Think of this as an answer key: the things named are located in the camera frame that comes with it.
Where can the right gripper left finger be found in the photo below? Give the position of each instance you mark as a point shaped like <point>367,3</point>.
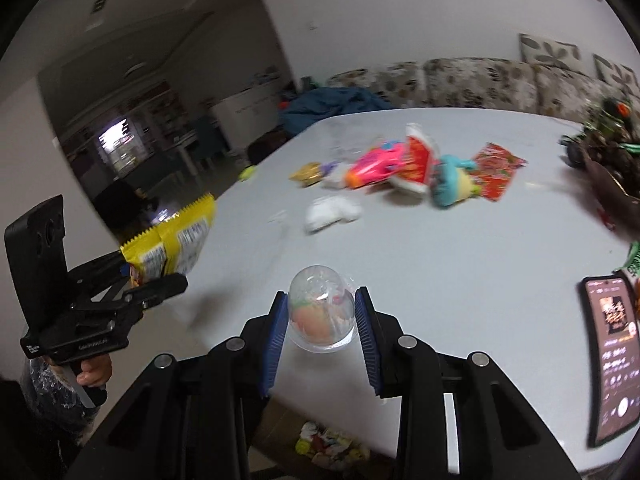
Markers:
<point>273,337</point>

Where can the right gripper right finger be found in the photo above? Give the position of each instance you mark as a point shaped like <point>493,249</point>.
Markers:
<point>369,336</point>

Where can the clear capsule with toy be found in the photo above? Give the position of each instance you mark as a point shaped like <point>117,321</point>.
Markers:
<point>321,310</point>

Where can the yellow green snack packet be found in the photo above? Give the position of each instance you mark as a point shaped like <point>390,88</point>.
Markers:
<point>171,246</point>

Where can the teal toy whale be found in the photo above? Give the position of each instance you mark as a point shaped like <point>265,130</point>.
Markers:
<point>452,181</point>

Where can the person's left hand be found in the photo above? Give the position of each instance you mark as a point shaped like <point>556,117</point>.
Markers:
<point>95,372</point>

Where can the cardboard box of toys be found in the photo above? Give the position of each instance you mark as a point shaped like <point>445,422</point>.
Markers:
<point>289,445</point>

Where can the white tissue wad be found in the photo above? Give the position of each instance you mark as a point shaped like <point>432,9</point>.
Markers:
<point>328,210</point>

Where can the pink toy gun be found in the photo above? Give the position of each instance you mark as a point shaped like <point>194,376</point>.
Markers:
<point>377,165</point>

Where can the gold candy wrapper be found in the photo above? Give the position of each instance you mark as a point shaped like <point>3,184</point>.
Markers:
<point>308,174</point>

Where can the green highlighter marker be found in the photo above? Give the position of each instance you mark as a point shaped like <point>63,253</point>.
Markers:
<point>247,173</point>

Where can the red snack wrapper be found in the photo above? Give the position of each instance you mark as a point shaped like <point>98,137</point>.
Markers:
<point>495,168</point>

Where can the blue cloth heap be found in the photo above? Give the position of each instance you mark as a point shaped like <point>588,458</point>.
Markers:
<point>321,103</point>

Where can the white cabinet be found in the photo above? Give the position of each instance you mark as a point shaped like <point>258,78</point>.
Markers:
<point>248,115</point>

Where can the black smartphone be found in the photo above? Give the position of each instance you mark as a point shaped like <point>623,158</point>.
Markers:
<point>613,341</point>

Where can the green panda wipes pack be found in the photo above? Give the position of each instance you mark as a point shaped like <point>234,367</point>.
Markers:
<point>631,267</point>

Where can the floral sofa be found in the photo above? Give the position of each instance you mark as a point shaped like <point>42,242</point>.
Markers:
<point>552,78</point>

